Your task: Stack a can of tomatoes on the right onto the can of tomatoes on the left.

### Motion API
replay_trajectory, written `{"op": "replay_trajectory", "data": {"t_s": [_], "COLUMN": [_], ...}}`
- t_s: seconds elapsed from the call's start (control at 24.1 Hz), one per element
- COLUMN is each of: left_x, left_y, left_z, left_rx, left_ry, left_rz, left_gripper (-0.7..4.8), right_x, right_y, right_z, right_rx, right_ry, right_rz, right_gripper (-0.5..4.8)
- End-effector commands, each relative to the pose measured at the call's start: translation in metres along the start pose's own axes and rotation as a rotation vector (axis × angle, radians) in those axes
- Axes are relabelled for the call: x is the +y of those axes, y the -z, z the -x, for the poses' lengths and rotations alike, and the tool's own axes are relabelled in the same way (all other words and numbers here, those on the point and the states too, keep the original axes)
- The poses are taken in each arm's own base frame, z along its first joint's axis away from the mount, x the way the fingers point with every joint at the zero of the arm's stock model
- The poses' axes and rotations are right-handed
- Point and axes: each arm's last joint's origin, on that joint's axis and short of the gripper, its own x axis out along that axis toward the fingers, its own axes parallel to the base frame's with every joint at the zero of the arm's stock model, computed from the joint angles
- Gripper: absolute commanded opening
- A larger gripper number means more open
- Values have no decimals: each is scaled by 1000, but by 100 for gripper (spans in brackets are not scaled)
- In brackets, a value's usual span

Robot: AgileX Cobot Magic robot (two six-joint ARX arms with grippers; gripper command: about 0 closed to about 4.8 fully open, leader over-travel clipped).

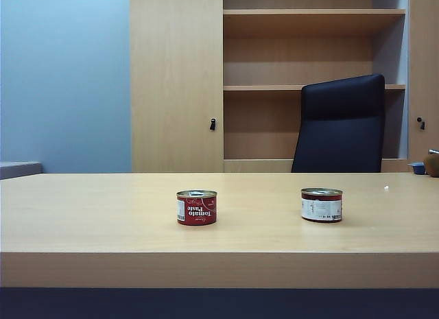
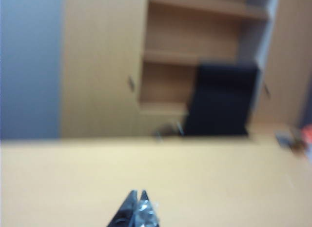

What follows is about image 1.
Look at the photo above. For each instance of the red tomato paste can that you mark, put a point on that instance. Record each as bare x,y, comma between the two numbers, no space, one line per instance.
202,212

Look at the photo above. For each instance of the tomato can with white label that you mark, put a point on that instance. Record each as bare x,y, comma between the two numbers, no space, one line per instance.
320,209

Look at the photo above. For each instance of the black cabinet key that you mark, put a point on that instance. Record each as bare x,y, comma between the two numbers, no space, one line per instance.
213,124
421,123

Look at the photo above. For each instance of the wooden shelf cabinet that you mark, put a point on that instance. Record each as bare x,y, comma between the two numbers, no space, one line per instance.
178,79

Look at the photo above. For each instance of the dark blue office chair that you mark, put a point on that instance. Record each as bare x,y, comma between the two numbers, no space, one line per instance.
339,127

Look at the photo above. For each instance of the small blue cup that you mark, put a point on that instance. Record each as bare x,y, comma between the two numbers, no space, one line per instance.
418,168

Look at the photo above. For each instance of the grey low ledge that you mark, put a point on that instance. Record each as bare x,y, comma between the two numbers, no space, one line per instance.
20,168

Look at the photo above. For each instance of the brown round object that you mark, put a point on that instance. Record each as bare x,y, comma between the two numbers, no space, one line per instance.
432,164

